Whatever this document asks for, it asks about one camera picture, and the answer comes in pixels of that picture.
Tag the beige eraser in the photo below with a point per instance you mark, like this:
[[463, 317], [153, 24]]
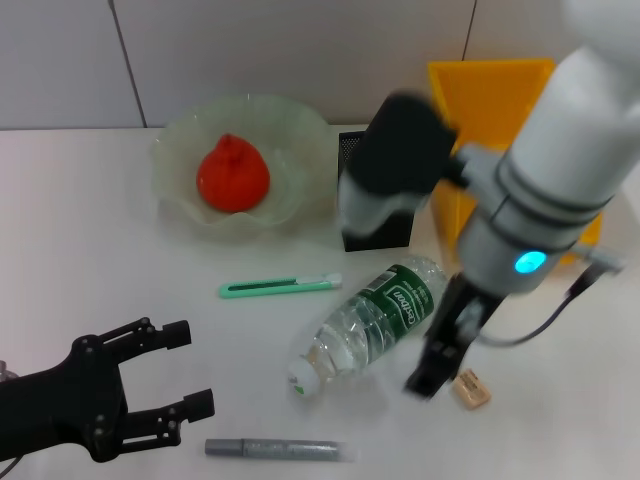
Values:
[[472, 392]]

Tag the orange fruit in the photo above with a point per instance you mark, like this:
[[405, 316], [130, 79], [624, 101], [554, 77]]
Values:
[[232, 175]]

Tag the green glass fruit plate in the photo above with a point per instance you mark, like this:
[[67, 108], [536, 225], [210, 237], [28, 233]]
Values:
[[300, 150]]

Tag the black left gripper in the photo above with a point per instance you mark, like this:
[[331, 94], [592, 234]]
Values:
[[60, 405]]

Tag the yellow plastic bin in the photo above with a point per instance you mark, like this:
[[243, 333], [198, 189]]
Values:
[[480, 100]]

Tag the black mesh pen holder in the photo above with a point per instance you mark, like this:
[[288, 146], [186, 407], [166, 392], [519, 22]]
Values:
[[380, 241]]

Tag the green utility knife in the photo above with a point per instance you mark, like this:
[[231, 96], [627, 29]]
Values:
[[280, 287]]

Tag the clear green-label water bottle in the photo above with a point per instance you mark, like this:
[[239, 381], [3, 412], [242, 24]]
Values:
[[380, 315]]

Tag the silver marker pen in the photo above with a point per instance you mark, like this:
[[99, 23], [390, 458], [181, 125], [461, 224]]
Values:
[[275, 448]]

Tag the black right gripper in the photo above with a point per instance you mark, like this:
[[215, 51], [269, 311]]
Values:
[[462, 315]]

